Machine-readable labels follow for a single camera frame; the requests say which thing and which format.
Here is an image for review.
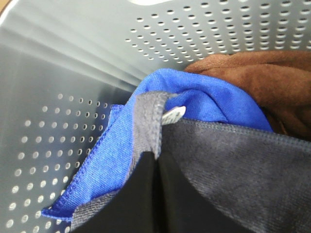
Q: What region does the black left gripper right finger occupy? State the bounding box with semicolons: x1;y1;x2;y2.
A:
156;153;248;233

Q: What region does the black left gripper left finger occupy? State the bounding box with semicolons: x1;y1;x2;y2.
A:
70;151;158;233

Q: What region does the grey towel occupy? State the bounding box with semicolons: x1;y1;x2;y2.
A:
69;91;311;233

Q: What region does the blue towel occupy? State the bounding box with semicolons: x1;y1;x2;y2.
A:
41;68;272;221

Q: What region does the brown towel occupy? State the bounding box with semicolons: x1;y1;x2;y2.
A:
184;50;311;141

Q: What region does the grey perforated laundry basket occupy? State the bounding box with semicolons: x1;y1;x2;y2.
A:
0;0;311;233

